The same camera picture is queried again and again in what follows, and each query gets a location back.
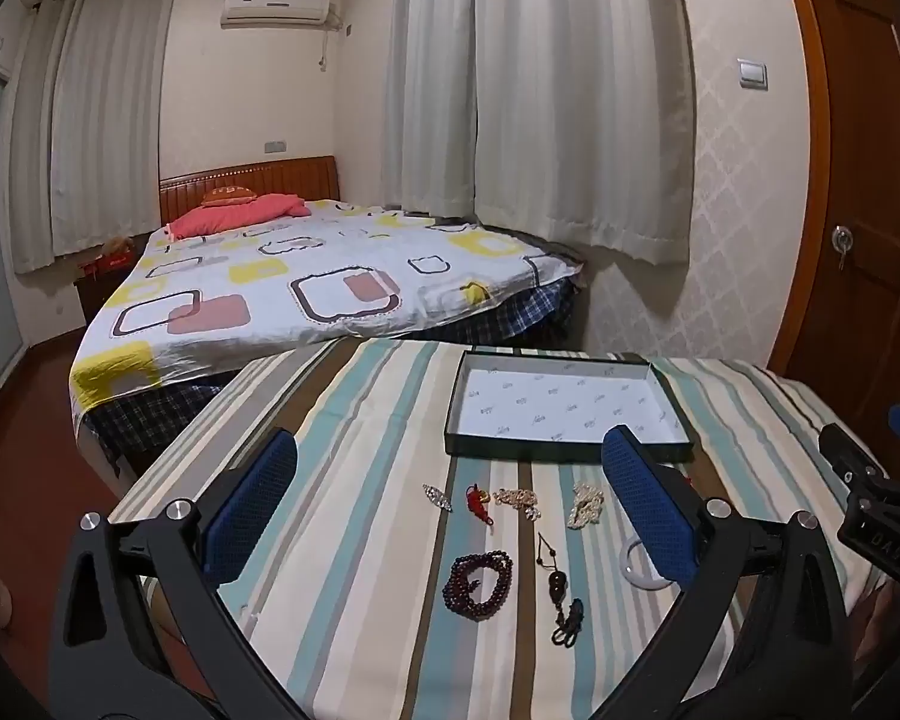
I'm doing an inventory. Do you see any white curtain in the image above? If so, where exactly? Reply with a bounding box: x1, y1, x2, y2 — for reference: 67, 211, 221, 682
4, 0, 83, 275
472, 0, 695, 265
52, 0, 177, 256
379, 0, 481, 218

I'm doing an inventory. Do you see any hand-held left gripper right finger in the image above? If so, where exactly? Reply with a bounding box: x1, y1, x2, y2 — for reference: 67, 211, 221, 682
600, 424, 856, 720

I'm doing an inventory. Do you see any green cardboard box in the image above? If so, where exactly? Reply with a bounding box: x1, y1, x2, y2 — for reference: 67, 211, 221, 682
442, 347, 697, 466

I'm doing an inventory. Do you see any dark wooden nightstand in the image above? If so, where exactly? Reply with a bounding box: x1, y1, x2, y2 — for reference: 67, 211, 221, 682
75, 270, 130, 325

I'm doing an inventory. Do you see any pink pillow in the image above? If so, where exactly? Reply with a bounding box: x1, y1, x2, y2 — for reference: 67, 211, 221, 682
166, 193, 306, 239

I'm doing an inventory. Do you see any white air conditioner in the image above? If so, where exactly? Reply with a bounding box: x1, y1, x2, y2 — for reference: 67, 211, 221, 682
221, 0, 338, 29

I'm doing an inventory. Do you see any metal door lock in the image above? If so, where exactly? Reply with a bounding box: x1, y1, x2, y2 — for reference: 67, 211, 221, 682
829, 223, 857, 271

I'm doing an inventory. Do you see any dark bead cord pendant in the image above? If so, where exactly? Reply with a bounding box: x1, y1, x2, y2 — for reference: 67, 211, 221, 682
536, 532, 586, 647

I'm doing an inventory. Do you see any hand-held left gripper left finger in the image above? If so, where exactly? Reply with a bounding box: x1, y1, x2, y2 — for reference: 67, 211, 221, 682
49, 427, 301, 720

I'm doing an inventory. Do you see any white jade bangle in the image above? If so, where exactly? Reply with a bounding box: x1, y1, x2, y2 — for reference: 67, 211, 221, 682
621, 538, 680, 590

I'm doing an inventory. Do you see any striped cloth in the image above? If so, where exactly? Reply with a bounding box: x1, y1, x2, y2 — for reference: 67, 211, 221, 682
109, 337, 893, 720

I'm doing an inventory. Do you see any orange cushion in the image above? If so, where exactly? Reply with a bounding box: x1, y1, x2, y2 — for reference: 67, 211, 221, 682
201, 184, 260, 207

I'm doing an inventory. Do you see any dark red bead bracelet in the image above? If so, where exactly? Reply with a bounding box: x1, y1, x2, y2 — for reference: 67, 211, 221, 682
442, 550, 514, 622

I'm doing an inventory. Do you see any wooden door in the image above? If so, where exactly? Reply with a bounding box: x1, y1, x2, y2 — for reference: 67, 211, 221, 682
825, 0, 900, 481

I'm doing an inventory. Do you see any wooden bed headboard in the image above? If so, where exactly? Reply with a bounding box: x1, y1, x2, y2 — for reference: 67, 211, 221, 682
159, 156, 344, 222

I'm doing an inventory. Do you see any rose gold chain bracelet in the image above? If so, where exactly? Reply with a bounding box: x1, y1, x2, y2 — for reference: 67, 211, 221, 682
493, 486, 541, 520

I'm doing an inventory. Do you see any wooden door frame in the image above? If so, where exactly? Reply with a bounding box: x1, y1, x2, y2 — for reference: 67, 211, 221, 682
765, 0, 833, 376

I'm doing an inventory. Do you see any white patterned bedsheet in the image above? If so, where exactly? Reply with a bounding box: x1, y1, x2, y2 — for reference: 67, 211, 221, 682
71, 199, 582, 421

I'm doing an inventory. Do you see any red cord gold charm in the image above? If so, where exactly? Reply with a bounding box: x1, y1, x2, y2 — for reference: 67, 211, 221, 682
463, 481, 494, 535

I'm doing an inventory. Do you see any pearl bracelet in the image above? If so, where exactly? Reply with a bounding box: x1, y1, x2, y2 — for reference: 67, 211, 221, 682
566, 481, 607, 530

